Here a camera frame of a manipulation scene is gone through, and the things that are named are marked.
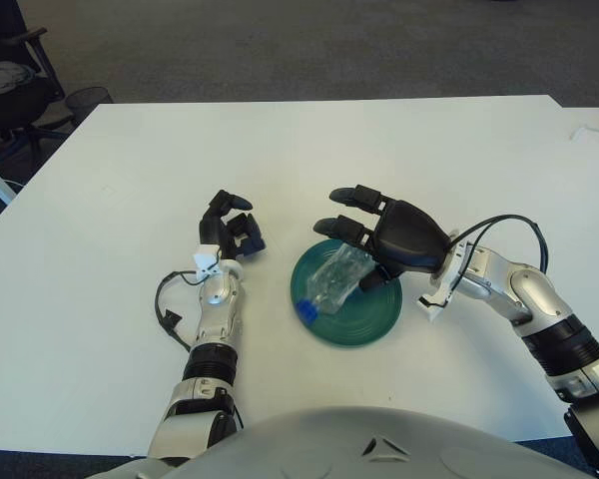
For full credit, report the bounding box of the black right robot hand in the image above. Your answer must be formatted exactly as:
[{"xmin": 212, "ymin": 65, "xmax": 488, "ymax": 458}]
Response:
[{"xmin": 312, "ymin": 184, "xmax": 456, "ymax": 291}]

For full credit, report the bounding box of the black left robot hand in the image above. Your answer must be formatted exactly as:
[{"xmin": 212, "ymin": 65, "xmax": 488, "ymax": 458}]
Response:
[{"xmin": 198, "ymin": 189, "xmax": 268, "ymax": 261}]

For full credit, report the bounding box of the clear bottle with blue cap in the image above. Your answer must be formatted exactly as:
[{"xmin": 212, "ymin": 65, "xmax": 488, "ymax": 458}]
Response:
[{"xmin": 297, "ymin": 243, "xmax": 378, "ymax": 324}]

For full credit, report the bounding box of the green round plate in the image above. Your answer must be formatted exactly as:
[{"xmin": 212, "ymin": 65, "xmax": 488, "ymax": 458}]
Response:
[{"xmin": 290, "ymin": 238, "xmax": 403, "ymax": 349}]

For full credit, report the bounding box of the black mesh wastebasket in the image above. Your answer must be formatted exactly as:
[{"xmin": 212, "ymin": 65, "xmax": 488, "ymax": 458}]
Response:
[{"xmin": 64, "ymin": 86, "xmax": 114, "ymax": 126}]

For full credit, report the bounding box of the grey robot torso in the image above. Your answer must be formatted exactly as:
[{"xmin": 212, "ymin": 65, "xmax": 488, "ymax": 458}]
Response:
[{"xmin": 87, "ymin": 406, "xmax": 595, "ymax": 479}]

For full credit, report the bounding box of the black office chair base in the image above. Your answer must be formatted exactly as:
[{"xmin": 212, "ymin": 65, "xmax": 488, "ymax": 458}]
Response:
[{"xmin": 0, "ymin": 0, "xmax": 76, "ymax": 161}]

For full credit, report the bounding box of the grey crumpled cloth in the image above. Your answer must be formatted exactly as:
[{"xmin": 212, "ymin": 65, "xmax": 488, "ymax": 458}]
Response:
[{"xmin": 0, "ymin": 62, "xmax": 36, "ymax": 91}]

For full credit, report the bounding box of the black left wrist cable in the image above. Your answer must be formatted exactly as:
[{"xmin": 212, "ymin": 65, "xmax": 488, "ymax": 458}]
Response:
[{"xmin": 154, "ymin": 268, "xmax": 206, "ymax": 353}]

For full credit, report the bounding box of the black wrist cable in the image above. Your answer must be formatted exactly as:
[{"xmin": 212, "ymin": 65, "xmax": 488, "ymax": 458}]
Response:
[
  {"xmin": 446, "ymin": 214, "xmax": 550, "ymax": 273},
  {"xmin": 154, "ymin": 268, "xmax": 206, "ymax": 353}
]

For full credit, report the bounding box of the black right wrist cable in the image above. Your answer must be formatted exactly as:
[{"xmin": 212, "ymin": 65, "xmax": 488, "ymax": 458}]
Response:
[{"xmin": 446, "ymin": 214, "xmax": 550, "ymax": 273}]

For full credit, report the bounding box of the thin white cable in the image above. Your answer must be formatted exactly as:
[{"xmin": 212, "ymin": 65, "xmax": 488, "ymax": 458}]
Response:
[{"xmin": 568, "ymin": 124, "xmax": 599, "ymax": 149}]

